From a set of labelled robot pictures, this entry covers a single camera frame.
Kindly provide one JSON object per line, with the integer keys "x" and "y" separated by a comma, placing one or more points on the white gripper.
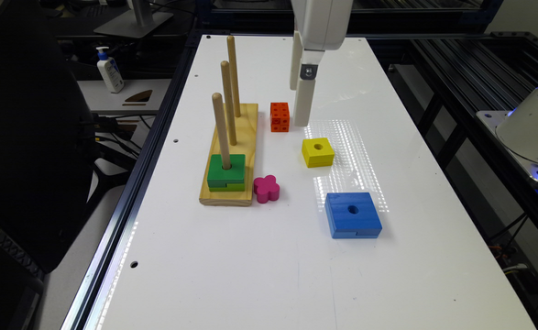
{"x": 320, "y": 25}

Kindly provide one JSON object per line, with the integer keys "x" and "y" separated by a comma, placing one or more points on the pink flower block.
{"x": 266, "y": 189}

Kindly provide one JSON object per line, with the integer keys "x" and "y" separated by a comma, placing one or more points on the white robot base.
{"x": 517, "y": 131}

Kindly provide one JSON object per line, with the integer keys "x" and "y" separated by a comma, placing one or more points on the orange perforated cube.
{"x": 279, "y": 117}

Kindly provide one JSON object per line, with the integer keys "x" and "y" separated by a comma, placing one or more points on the rear wooden peg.
{"x": 231, "y": 50}

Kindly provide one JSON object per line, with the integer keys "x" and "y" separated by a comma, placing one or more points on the wooden peg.
{"x": 221, "y": 129}
{"x": 229, "y": 107}
{"x": 231, "y": 50}

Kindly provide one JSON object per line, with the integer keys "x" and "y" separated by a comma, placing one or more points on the middle wooden peg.
{"x": 229, "y": 107}

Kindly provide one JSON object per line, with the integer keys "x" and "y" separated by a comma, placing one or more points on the wooden peg board base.
{"x": 246, "y": 132}

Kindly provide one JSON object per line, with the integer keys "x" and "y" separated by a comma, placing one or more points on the yellow square block with hole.
{"x": 317, "y": 152}

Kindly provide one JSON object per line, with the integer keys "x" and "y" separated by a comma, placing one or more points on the front wooden peg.
{"x": 221, "y": 129}

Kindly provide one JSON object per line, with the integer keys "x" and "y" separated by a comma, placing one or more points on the light green square block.
{"x": 226, "y": 187}

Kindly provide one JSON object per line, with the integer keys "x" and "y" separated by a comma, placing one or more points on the blue square block with hole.
{"x": 352, "y": 215}

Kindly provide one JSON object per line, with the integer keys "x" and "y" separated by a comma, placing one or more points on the grey monitor stand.
{"x": 135, "y": 23}

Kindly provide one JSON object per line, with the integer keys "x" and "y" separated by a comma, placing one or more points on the white pump lotion bottle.
{"x": 109, "y": 71}

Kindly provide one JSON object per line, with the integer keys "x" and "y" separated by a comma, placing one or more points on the black office chair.
{"x": 48, "y": 146}

